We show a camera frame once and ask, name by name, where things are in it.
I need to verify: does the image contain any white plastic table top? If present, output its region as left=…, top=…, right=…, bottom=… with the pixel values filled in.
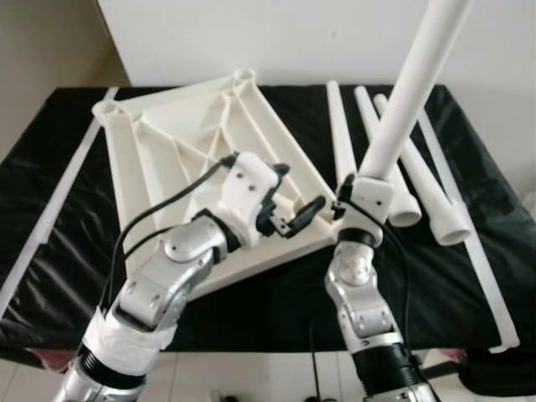
left=90, top=67, right=348, bottom=298

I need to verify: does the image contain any white plastic table leg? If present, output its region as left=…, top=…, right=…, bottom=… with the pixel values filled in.
left=353, top=84, right=424, bottom=229
left=325, top=80, right=357, bottom=189
left=373, top=92, right=474, bottom=248
left=356, top=0, right=474, bottom=181

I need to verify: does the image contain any pink table cover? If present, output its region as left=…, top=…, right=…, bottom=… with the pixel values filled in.
left=21, top=346, right=85, bottom=371

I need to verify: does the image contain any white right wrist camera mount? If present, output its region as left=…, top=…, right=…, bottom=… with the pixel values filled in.
left=339, top=174, right=394, bottom=244

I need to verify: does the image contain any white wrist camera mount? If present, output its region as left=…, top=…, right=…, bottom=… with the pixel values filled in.
left=339, top=174, right=394, bottom=244
left=219, top=152, right=281, bottom=248

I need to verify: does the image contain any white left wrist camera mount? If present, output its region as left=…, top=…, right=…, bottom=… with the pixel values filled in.
left=219, top=152, right=281, bottom=248

